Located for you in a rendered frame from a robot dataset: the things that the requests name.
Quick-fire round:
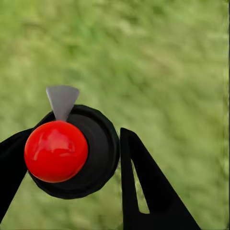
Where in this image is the pesticide atomizer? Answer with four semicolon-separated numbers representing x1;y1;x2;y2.
24;85;120;200

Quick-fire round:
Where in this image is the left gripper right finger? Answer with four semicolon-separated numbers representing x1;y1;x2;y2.
119;127;201;230

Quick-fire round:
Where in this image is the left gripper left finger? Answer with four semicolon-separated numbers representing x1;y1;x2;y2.
0;128;33;223

